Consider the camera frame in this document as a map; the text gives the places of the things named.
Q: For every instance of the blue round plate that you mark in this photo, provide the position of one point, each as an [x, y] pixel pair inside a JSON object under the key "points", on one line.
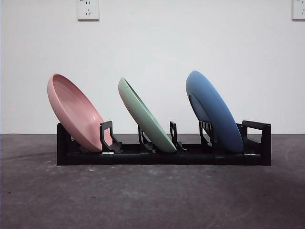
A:
{"points": [[214, 107]]}

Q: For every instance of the white wall socket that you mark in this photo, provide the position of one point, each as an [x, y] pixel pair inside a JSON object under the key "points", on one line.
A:
{"points": [[88, 10], [299, 9]]}

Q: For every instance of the green round plate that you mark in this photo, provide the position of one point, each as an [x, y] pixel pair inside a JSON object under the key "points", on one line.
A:
{"points": [[140, 114]]}

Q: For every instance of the black plate rack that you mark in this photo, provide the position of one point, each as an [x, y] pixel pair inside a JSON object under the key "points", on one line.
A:
{"points": [[166, 159]]}

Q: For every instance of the pink round plate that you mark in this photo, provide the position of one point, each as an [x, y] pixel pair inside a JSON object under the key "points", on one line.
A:
{"points": [[74, 107]]}

